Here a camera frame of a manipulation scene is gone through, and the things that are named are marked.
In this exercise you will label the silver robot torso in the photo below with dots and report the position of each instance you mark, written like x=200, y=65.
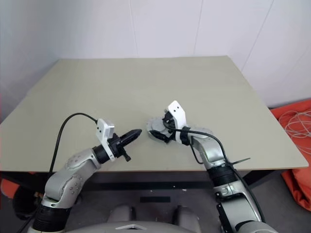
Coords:
x=136, y=228

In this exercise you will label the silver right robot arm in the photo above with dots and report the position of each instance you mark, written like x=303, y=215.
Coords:
x=233, y=206

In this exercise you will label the grey toothed round lid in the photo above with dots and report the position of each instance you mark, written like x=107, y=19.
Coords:
x=155, y=125

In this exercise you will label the black table frame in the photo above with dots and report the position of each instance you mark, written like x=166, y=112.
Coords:
x=145, y=185

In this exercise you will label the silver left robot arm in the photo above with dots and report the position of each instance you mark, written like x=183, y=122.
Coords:
x=65, y=177

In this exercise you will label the black zip tie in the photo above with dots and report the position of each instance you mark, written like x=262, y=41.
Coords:
x=241, y=160

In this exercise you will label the orange bean bag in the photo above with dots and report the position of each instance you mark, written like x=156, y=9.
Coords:
x=301, y=184

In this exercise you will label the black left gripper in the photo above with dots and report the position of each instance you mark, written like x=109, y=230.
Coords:
x=116, y=147

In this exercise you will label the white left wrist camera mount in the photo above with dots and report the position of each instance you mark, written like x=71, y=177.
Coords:
x=103, y=131

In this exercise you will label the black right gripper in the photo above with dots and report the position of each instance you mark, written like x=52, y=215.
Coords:
x=167, y=120

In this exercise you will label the orange cushion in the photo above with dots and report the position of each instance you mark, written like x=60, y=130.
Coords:
x=8, y=189

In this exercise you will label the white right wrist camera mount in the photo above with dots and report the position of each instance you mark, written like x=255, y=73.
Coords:
x=178, y=114

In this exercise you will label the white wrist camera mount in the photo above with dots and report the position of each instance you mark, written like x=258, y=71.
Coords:
x=178, y=114
x=103, y=131

